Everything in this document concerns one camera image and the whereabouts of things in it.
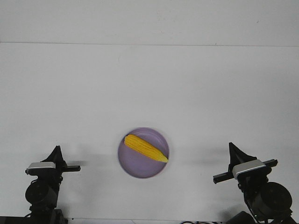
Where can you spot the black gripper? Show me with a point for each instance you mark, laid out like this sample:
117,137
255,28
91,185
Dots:
56,156
237,157

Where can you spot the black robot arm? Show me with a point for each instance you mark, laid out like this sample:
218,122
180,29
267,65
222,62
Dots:
268,202
42,193

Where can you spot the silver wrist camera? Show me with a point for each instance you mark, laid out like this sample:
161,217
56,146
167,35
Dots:
247,167
36,168

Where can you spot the purple round plate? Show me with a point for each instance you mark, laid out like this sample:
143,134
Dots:
138,165

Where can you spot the yellow corn cob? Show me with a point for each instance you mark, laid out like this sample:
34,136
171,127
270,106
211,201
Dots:
143,147

